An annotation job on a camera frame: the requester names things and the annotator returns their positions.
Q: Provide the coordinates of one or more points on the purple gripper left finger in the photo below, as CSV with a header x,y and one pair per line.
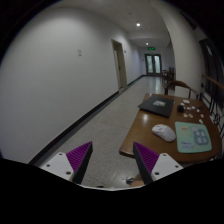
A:
x,y
70,166

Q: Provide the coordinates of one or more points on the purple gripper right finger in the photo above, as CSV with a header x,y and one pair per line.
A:
x,y
153,166

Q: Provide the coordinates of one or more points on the white computer mouse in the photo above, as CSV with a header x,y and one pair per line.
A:
x,y
164,132

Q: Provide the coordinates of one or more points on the green mouse pad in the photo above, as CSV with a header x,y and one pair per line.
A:
x,y
192,138

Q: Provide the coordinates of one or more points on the black laptop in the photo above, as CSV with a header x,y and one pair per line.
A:
x,y
158,105

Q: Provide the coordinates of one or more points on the small black round object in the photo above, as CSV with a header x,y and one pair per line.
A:
x,y
180,108

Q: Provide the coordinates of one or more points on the brown wooden chair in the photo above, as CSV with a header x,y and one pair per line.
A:
x,y
176,83

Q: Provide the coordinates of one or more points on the wooden stair railing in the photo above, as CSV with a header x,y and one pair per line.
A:
x,y
212,94

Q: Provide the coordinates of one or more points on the glass double exit door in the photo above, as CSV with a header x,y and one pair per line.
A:
x,y
153,64

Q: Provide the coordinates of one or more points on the green exit sign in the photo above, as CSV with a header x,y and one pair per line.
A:
x,y
151,48

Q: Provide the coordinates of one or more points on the beige corridor door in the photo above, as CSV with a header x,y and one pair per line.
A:
x,y
120,65

